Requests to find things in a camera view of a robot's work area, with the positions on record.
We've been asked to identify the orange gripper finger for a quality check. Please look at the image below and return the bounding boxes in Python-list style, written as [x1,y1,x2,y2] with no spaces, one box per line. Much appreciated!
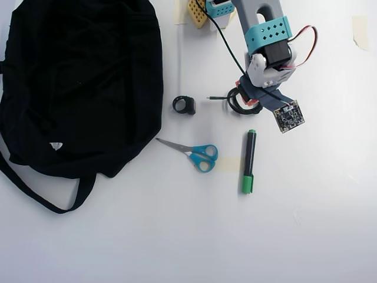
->
[234,80,260,107]

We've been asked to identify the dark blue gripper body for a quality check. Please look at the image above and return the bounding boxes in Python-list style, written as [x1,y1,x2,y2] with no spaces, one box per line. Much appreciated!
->
[237,74,296,113]

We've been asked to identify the black braided usb cable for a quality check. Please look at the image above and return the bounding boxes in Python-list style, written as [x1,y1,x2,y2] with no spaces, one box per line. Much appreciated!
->
[206,88,263,117]

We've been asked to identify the black fabric bag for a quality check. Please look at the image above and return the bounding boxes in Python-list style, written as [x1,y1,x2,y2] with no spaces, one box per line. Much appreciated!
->
[0,0,164,215]

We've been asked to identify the black marker with green cap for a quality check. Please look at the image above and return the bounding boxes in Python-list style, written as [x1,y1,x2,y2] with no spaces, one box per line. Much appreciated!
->
[241,129,257,195]

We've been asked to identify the beige masking tape piece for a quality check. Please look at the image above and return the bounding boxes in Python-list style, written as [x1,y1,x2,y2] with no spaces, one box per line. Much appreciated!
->
[352,15,371,52]
[216,157,241,173]
[173,0,189,25]

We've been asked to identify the yellow perforated plastic part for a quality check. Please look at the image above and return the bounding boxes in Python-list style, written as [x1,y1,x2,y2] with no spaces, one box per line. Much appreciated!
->
[187,0,209,29]

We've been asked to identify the bare camera circuit board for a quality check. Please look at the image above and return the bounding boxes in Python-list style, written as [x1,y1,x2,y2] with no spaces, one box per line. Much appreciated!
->
[272,99,306,134]

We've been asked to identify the thin black camera cable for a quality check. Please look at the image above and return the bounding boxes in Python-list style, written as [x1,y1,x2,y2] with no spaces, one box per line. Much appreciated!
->
[196,0,291,104]

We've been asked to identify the black ring-shaped device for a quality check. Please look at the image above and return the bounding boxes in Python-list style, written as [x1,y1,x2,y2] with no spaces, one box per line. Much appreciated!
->
[172,96,197,116]

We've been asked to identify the red white servo wire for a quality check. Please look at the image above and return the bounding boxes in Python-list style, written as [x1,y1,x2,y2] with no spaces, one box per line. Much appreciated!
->
[279,25,319,71]

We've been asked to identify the scissors with blue handles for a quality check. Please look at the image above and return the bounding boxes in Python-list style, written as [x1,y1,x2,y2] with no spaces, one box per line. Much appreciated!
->
[155,137,219,174]

